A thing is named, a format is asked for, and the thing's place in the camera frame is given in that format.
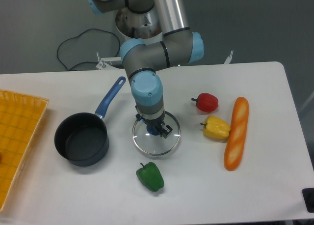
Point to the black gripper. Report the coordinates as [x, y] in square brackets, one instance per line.
[154, 122]

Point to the green toy bell pepper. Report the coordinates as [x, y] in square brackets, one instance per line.
[149, 175]

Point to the black table corner object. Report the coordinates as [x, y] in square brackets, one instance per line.
[308, 196]

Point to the red toy bell pepper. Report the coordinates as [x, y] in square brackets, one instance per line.
[206, 102]

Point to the yellow woven basket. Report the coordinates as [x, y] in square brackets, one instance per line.
[20, 116]

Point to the glass lid with blue knob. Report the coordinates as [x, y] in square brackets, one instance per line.
[154, 144]

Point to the black saucepan with blue handle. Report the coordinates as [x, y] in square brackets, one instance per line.
[82, 138]

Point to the yellow toy bell pepper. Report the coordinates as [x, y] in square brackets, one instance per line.
[216, 128]

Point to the white table bracket right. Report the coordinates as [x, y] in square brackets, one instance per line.
[229, 58]

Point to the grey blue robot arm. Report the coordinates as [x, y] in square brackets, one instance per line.
[146, 86]

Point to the orange toy baguette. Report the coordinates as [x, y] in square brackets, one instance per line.
[235, 145]

